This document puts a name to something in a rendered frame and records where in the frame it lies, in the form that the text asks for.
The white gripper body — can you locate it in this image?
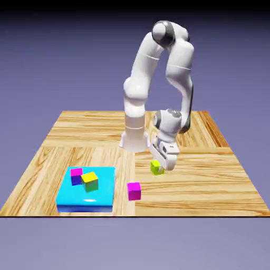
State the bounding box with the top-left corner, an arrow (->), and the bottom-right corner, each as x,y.
149,143 -> 178,171

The small lime green cube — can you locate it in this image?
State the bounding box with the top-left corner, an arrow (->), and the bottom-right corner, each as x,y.
150,159 -> 166,176

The small yellow cube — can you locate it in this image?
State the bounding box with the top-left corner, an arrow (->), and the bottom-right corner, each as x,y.
81,171 -> 99,193

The small magenta and blue cube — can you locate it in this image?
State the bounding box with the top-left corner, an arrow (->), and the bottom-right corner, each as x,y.
70,167 -> 83,187

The large cyan box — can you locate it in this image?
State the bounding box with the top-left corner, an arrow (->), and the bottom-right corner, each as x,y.
55,166 -> 116,213

